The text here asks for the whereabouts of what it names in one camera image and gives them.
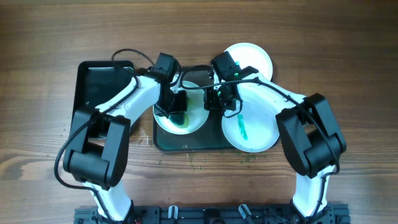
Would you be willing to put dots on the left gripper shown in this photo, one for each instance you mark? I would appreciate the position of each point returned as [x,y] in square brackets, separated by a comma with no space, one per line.
[175,104]

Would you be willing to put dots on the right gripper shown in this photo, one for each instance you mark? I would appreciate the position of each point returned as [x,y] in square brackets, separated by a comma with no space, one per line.
[217,101]

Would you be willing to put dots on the green yellow sponge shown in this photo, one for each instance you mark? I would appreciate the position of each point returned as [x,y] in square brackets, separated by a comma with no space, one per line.
[179,120]

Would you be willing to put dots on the white plate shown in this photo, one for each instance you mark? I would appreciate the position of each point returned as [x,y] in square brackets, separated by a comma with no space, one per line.
[253,127]
[193,118]
[247,54]

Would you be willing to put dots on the white plate top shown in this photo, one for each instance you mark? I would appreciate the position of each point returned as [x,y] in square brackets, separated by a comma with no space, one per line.
[247,54]

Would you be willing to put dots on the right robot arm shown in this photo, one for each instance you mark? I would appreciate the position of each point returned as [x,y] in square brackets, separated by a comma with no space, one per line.
[311,139]

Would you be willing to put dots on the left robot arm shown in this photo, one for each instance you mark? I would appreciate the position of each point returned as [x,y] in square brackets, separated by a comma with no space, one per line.
[96,151]

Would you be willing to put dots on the dark grey serving tray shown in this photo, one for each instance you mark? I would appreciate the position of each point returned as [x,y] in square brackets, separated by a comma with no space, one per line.
[210,135]

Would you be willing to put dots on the black rectangular water tub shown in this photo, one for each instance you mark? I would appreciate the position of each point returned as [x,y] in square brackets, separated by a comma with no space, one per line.
[96,83]

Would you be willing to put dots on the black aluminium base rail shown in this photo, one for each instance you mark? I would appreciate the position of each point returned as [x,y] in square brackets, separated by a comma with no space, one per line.
[273,213]

